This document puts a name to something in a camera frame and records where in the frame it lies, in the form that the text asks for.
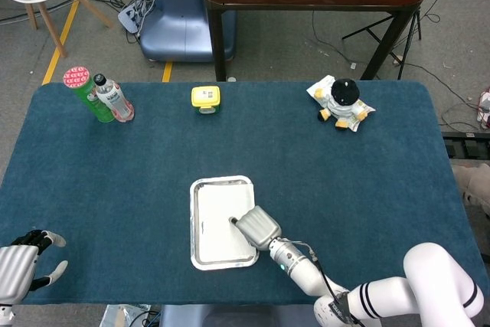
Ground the black tripod stand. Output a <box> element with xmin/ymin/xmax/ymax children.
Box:
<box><xmin>341</xmin><ymin>0</ymin><xmax>449</xmax><ymax>81</ymax></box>

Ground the red white object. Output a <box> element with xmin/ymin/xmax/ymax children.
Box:
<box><xmin>476</xmin><ymin>87</ymin><xmax>490</xmax><ymax>130</ymax></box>

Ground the grey-blue robot torso base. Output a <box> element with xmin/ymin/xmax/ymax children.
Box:
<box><xmin>158</xmin><ymin>303</ymin><xmax>317</xmax><ymax>327</ymax></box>

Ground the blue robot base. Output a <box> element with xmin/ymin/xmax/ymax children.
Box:
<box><xmin>139</xmin><ymin>0</ymin><xmax>237</xmax><ymax>63</ymax></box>

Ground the silver plastic bag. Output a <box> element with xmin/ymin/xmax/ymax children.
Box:
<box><xmin>100</xmin><ymin>303</ymin><xmax>154</xmax><ymax>327</ymax></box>

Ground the beige cloth bundle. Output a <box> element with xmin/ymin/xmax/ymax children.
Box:
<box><xmin>451</xmin><ymin>162</ymin><xmax>490</xmax><ymax>213</ymax></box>

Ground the clear drink bottle black cap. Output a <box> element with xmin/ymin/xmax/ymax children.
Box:
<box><xmin>93</xmin><ymin>73</ymin><xmax>136</xmax><ymax>124</ymax></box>

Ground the black white plush toy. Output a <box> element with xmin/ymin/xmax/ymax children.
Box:
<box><xmin>305</xmin><ymin>74</ymin><xmax>376</xmax><ymax>132</ymax></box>

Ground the blue felt table cloth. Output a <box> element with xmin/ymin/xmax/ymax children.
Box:
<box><xmin>0</xmin><ymin>80</ymin><xmax>489</xmax><ymax>307</ymax></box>

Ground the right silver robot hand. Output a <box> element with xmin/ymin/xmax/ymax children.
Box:
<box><xmin>228</xmin><ymin>204</ymin><xmax>283</xmax><ymax>251</ymax></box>

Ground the black floor cable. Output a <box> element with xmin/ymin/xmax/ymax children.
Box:
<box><xmin>312</xmin><ymin>11</ymin><xmax>479</xmax><ymax>132</ymax></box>

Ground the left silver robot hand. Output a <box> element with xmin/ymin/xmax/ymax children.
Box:
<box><xmin>0</xmin><ymin>229</ymin><xmax>69</xmax><ymax>302</ymax></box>

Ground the green tub yellow lid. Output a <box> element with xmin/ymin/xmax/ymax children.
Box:
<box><xmin>191</xmin><ymin>86</ymin><xmax>223</xmax><ymax>116</ymax></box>

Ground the white power strip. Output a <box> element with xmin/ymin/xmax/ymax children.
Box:
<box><xmin>117</xmin><ymin>0</ymin><xmax>149</xmax><ymax>34</ymax></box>

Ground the black plush doll white shirt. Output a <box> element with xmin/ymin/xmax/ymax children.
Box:
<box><xmin>313</xmin><ymin>78</ymin><xmax>368</xmax><ymax>130</ymax></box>

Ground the stainless steel tray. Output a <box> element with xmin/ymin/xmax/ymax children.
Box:
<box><xmin>189</xmin><ymin>175</ymin><xmax>260</xmax><ymax>271</ymax></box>

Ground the green chips can red lid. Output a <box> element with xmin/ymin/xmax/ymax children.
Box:
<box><xmin>62</xmin><ymin>65</ymin><xmax>116</xmax><ymax>124</ymax></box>

